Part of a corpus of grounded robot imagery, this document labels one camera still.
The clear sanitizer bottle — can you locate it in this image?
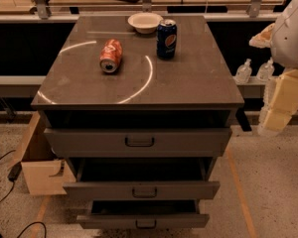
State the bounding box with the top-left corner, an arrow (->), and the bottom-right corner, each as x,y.
235,59 -> 252,84
256,58 -> 274,81

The white paper bowl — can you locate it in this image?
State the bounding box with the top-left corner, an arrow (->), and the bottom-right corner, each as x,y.
128,12 -> 163,34

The grey bottom drawer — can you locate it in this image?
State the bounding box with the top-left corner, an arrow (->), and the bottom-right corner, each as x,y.
76,200 -> 210,230

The grey drawer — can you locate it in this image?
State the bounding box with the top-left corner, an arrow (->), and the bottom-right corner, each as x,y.
64,158 -> 220,200
76,200 -> 210,230
45,128 -> 231,158

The orange soda can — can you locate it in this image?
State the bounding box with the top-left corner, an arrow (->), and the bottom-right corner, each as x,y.
99,39 -> 123,73

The blue pepsi can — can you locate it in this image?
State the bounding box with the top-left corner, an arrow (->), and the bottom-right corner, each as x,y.
157,19 -> 177,60

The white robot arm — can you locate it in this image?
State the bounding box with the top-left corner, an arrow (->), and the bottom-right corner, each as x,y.
249,0 -> 298,136

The left clear sanitizer bottle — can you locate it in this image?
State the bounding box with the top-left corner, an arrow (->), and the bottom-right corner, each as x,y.
235,59 -> 252,84

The grey drawer cabinet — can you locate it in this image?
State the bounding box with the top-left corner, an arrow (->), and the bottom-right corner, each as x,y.
30,14 -> 245,230

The right clear sanitizer bottle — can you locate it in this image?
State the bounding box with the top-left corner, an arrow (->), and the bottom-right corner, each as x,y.
256,58 -> 274,81

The black power adapter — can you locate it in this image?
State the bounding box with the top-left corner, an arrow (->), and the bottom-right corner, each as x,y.
8,163 -> 22,181

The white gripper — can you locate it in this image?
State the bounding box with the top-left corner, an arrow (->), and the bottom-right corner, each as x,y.
249,23 -> 298,135

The black floor cable loop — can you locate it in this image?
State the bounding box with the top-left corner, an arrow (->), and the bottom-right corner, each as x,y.
16,221 -> 48,238

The grey top drawer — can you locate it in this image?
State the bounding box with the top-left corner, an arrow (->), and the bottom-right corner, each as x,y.
45,128 -> 231,158

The open cardboard box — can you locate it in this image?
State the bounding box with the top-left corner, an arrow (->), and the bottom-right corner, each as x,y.
9,112 -> 75,195

